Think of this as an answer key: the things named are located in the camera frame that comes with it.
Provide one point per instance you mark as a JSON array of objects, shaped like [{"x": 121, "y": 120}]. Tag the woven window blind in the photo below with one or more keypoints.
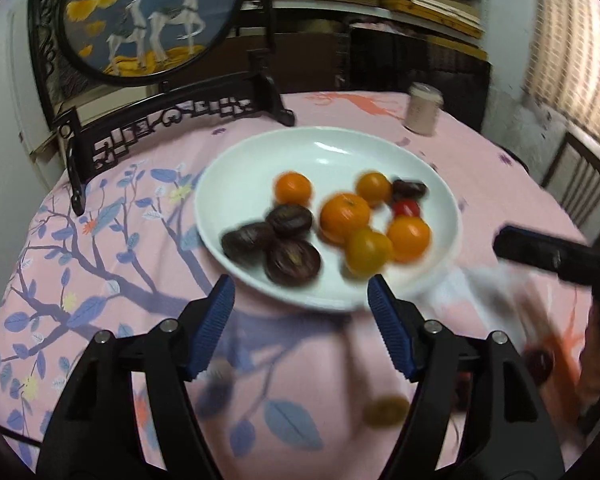
[{"x": 570, "y": 50}]

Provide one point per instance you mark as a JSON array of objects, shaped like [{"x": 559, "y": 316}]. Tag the white oval plate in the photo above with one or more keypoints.
[{"x": 330, "y": 160}]

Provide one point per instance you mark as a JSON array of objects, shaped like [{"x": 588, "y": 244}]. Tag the red cherry tomato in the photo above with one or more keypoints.
[{"x": 406, "y": 208}]

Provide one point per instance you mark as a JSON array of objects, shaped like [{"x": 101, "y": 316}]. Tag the pink floral tablecloth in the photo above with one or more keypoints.
[{"x": 480, "y": 170}]

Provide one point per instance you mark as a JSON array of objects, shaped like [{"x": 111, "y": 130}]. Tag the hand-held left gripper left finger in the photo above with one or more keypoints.
[{"x": 214, "y": 327}]

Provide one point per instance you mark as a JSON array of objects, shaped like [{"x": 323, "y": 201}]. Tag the pale pink can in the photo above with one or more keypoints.
[{"x": 424, "y": 109}]

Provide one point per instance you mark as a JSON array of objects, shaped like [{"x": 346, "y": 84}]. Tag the dark slatted chair back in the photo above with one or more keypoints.
[{"x": 410, "y": 57}]

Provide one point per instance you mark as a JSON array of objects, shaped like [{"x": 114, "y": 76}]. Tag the dark purple plum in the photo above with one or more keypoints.
[
  {"x": 247, "y": 242},
  {"x": 540, "y": 365},
  {"x": 290, "y": 219},
  {"x": 293, "y": 261},
  {"x": 410, "y": 189}
]

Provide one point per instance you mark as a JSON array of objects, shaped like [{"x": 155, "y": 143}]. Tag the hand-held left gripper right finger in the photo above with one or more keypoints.
[{"x": 391, "y": 327}]

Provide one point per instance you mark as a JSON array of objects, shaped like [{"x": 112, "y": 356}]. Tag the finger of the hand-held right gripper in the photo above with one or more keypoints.
[{"x": 525, "y": 247}]

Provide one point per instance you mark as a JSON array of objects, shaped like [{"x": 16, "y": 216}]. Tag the round deer painting table screen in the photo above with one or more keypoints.
[{"x": 155, "y": 20}]

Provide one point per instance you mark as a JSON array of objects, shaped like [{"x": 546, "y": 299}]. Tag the dull yellow round fruit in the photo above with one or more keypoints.
[{"x": 386, "y": 411}]

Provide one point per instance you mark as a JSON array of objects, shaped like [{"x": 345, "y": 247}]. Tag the dark wooden chair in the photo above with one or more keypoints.
[{"x": 575, "y": 180}]

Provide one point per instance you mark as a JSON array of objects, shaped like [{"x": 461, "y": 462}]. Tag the small orange tangerine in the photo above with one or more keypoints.
[
  {"x": 344, "y": 216},
  {"x": 367, "y": 252},
  {"x": 410, "y": 237},
  {"x": 293, "y": 189},
  {"x": 373, "y": 187}
]

